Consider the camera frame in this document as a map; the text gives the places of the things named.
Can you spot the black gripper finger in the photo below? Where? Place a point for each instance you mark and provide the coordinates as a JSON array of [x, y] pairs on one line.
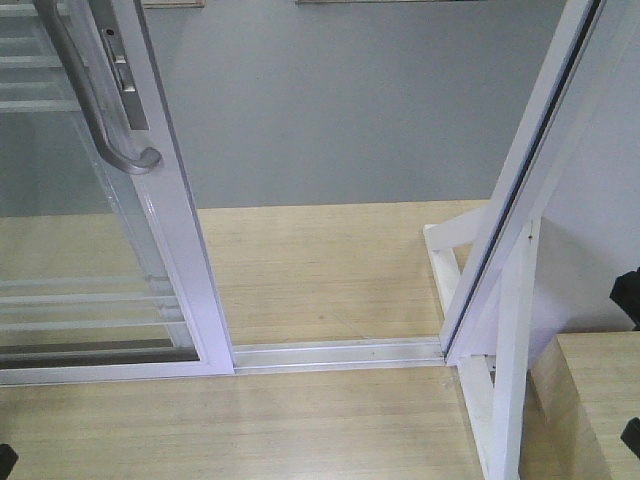
[[630, 436], [8, 460], [625, 294]]

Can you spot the white framed sliding glass door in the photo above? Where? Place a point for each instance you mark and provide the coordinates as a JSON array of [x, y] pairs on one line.
[[104, 275]]

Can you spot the grey metal door handle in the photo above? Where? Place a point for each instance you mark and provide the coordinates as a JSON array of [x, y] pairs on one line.
[[84, 90]]

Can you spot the door lock plate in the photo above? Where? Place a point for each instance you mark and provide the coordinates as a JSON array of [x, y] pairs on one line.
[[123, 77]]

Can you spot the light wooden box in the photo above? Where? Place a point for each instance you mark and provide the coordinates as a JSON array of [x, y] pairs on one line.
[[583, 389]]

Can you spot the white support brace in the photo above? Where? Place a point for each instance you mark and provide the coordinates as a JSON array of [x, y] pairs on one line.
[[458, 251]]

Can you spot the aluminium floor track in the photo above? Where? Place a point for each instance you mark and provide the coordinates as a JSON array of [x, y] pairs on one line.
[[299, 357]]

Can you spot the white wooden floor frame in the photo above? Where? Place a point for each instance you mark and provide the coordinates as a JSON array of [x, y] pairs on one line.
[[166, 4]]

